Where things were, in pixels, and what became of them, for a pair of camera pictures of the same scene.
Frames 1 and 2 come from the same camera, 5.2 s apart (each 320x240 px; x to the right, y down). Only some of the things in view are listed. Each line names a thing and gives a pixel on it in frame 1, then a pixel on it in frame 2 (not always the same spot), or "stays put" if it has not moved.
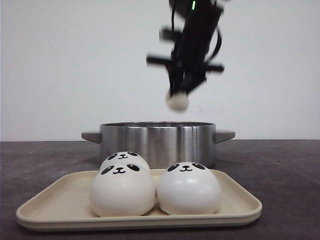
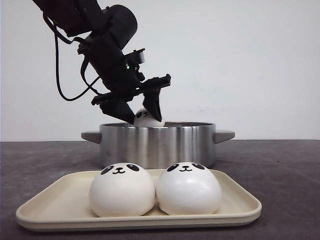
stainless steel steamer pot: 162,144 stays put
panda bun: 123,190 stays put
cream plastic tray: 66,204 stays put
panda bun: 188,188 stays put
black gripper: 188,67 -> 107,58
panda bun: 127,157 -> 143,118
